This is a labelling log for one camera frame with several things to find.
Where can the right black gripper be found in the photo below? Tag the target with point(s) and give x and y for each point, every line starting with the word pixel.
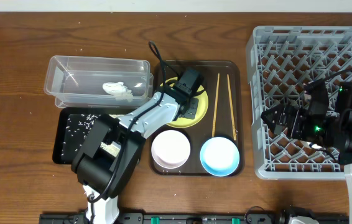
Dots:
pixel 299 116

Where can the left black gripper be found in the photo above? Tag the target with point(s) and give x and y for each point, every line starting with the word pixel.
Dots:
pixel 190 107

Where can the yellow plate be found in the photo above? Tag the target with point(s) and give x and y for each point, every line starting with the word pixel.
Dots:
pixel 202 108

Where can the white bowl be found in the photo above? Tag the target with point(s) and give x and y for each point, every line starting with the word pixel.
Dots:
pixel 170 149

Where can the wooden chopstick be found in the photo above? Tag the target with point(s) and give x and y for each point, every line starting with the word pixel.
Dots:
pixel 231 108
pixel 215 106

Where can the light blue bowl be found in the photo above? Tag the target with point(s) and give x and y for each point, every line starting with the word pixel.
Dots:
pixel 219 156

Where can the white tissue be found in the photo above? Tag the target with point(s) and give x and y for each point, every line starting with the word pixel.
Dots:
pixel 117 90

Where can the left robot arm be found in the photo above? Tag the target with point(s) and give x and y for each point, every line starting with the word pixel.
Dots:
pixel 102 176

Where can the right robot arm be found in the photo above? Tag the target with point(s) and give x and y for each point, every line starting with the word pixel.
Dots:
pixel 338 134

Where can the grey dishwasher rack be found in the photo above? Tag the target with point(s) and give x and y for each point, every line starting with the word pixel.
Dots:
pixel 280 60

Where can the dark brown serving tray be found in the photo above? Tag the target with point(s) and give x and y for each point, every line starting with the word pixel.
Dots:
pixel 198 134

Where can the pile of rice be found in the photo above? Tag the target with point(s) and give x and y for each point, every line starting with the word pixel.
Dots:
pixel 110 133

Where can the black plastic tray bin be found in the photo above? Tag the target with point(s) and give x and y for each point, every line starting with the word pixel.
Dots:
pixel 73 127

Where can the clear plastic bin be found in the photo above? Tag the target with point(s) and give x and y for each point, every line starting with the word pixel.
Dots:
pixel 77 81

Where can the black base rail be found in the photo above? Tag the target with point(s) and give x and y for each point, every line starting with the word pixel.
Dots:
pixel 138 218

